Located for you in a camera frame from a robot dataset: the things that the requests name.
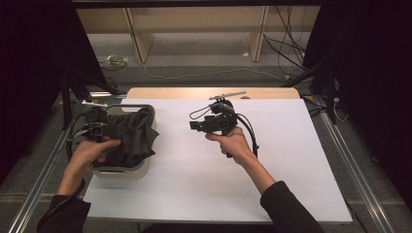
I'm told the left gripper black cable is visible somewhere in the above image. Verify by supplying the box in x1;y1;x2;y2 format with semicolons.
66;111;95;159

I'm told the person's right hand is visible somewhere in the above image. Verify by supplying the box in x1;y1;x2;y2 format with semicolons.
204;126;258;167

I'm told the dark grey garment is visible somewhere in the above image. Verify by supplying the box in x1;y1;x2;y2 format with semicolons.
95;106;160;169

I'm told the black metal stand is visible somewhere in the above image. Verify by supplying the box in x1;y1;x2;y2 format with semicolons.
59;69;120;130
285;59;339;125

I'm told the light wooden table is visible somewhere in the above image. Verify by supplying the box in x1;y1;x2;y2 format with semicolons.
125;86;301;101

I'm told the right gripper thick black cable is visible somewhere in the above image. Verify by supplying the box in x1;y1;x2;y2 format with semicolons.
234;111;260;159

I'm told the aluminium floor rail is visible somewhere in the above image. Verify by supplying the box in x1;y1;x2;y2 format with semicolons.
312;95;396;233
8;96;90;233

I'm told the beige wooden desk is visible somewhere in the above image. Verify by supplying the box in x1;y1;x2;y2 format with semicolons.
76;5;322;64

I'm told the black cable bundle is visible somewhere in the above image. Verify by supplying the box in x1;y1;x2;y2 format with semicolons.
263;5;309;73

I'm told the coiled pale cable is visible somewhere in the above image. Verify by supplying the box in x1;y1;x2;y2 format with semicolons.
98;54;130;72

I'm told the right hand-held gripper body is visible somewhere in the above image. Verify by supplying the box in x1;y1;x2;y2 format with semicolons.
207;91;247;136

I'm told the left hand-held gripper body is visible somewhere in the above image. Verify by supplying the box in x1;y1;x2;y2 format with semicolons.
81;100;110;144

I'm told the white floor cable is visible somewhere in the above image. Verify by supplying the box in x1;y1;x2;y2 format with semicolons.
140;61;288;82

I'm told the grey wire loop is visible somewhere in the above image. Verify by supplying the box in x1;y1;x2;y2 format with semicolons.
189;104;224;120

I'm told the beige basket with grey rim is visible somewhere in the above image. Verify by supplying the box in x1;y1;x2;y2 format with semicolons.
90;103;157;180

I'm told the person's left hand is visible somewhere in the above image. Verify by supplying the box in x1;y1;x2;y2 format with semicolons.
66;138;122;175

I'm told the black curtain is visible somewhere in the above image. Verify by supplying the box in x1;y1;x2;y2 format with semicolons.
0;0;110;185
302;0;412;212

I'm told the short silver rail piece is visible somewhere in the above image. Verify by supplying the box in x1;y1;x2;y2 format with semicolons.
87;91;128;99

